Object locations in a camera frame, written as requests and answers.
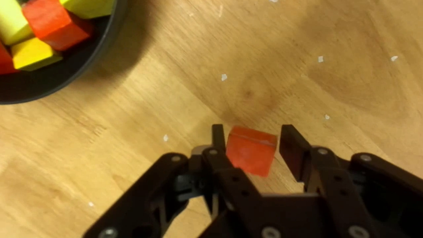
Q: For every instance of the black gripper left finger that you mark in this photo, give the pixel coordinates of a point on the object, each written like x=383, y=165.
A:
x=232, y=197

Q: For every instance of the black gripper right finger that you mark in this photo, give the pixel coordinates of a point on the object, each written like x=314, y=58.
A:
x=320, y=172

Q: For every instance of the small red cube block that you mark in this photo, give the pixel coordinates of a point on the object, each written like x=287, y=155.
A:
x=252, y=151

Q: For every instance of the black bowl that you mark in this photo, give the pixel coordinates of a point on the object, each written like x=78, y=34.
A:
x=22, y=87

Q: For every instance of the red triangular prism block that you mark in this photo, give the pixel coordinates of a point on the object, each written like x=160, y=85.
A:
x=6, y=61

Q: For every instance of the yellow block in bowl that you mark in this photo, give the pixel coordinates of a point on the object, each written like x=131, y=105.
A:
x=89, y=8

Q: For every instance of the lime yellow block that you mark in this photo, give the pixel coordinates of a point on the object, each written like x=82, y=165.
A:
x=14, y=25

